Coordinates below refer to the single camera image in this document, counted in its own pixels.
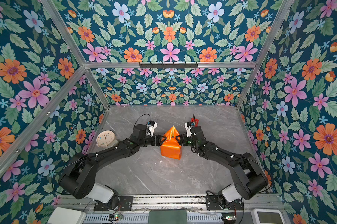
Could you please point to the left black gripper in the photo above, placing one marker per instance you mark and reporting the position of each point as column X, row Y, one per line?
column 158, row 143

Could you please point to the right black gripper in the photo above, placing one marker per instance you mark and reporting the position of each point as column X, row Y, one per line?
column 185, row 139

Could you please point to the yellow wrapping paper sheet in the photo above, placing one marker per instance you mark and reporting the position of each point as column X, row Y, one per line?
column 170, row 147

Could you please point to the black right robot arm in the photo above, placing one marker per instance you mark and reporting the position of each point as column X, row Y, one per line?
column 247, row 174

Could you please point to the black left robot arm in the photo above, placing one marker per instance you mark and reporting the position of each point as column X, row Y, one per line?
column 78, row 177

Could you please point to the green centre box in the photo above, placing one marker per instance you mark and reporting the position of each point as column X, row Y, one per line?
column 168, row 217

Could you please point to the white box bottom left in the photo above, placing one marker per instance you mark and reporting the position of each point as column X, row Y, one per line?
column 66, row 216

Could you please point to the red tape dispenser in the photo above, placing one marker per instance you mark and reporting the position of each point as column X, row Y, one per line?
column 195, row 121

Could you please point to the round white analog clock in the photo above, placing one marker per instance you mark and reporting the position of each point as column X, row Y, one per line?
column 106, row 139

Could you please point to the white device bottom right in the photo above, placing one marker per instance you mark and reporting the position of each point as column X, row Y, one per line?
column 268, row 216

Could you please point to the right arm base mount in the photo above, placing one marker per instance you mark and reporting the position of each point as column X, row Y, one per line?
column 217, row 202

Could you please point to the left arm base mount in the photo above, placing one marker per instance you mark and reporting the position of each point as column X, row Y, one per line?
column 117, row 203

